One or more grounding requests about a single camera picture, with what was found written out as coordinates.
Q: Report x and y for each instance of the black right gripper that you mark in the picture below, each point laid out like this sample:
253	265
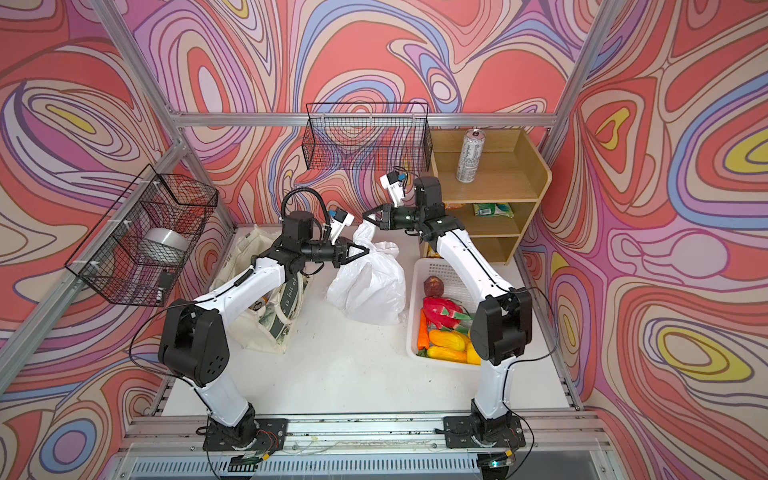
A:
388	214

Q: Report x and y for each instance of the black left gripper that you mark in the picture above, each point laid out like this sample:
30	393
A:
338	252

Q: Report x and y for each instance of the white plastic grocery bag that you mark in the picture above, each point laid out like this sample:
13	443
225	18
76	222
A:
371	289

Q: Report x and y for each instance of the cream canvas tote bag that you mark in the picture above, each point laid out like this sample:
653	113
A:
270	329

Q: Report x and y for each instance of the silver drink can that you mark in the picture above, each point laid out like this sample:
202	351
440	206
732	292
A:
469	159
258	304

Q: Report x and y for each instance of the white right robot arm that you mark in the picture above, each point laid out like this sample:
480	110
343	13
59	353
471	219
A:
503	321

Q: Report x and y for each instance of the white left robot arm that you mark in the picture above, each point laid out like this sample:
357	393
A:
194	343

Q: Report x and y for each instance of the yellow snack packet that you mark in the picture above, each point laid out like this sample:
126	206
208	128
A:
430	252

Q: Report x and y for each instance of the white plastic produce basket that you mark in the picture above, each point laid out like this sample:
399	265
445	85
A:
454	289

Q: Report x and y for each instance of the dark red passion fruit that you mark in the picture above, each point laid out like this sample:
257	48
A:
433	287

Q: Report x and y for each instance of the pink dragon fruit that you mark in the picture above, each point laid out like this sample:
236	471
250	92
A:
443	313

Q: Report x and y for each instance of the wooden shelf unit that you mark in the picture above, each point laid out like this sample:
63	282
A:
511	170

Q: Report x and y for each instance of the green snack packet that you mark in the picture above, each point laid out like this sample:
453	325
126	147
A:
493	210

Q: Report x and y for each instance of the orange carrot left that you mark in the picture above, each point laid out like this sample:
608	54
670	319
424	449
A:
423	342

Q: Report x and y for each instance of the yellow squash upper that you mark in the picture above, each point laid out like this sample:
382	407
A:
448	339

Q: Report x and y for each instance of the yellow squash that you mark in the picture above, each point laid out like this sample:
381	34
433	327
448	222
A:
446	354
448	339

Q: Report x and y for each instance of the yellow squash lower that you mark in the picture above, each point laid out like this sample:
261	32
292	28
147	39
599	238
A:
446	354

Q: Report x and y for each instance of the yellow lemon lower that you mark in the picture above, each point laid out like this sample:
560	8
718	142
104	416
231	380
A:
472	357

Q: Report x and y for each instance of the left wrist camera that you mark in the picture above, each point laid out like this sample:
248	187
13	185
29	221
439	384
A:
339	220

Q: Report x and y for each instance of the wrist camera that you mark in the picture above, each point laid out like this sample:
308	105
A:
339	220
394	182

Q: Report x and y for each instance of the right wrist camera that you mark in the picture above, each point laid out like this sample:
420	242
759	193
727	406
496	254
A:
394	182

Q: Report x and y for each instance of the black wire basket back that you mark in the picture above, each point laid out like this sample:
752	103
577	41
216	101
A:
367	136

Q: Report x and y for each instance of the black wire basket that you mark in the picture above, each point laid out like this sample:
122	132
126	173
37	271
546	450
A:
161	218
367	136

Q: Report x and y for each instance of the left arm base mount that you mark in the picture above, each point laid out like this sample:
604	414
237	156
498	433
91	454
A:
265	435

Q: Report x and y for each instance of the black wire basket left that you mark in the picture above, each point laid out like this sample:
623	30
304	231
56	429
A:
161	218

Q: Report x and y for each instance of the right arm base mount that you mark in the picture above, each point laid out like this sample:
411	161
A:
474	431

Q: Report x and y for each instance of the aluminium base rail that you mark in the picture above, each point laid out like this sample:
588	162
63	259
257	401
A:
311	434

